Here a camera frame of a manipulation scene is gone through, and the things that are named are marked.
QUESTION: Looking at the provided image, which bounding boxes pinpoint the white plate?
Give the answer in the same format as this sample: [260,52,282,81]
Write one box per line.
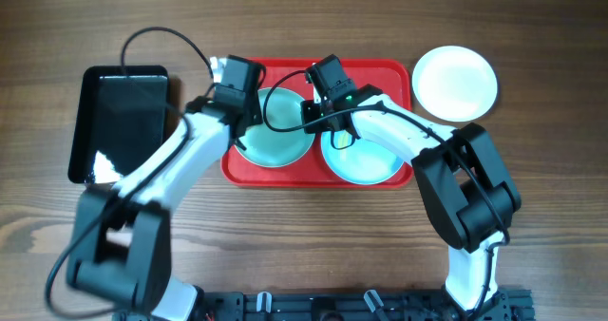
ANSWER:
[411,46,499,123]

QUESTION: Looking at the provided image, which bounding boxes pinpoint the red plastic tray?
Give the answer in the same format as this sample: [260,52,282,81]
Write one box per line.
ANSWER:
[220,58,411,189]

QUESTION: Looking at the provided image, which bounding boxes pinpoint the black water tray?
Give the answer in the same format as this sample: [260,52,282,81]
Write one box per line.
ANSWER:
[67,66,169,184]

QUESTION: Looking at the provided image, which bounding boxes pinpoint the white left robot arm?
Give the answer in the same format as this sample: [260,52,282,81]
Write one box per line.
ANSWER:
[57,85,261,320]

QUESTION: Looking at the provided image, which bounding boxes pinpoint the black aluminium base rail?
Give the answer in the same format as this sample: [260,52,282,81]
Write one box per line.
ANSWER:
[112,287,536,321]

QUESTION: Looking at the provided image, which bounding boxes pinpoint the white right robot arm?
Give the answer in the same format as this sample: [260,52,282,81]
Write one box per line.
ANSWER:
[300,85,522,319]

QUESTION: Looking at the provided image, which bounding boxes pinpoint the light blue plate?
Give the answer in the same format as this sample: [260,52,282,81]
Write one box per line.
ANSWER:
[237,87,314,168]
[320,131,404,185]

